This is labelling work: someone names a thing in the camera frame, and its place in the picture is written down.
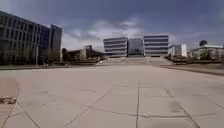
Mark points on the wide pale stairs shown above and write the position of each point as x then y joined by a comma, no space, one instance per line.
133,61

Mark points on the white banded building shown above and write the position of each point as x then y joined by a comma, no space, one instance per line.
135,46

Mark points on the pale concrete slab plaza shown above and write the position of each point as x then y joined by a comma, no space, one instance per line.
113,96

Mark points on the low dark building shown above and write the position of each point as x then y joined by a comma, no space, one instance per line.
81,54

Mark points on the dark raised planter strip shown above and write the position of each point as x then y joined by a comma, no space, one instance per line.
200,68

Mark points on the large dark glass building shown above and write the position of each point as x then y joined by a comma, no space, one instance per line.
23,40

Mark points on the row of trees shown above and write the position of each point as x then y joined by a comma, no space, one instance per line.
20,56

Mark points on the low pale green-roofed building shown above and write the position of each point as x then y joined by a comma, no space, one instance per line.
207,50

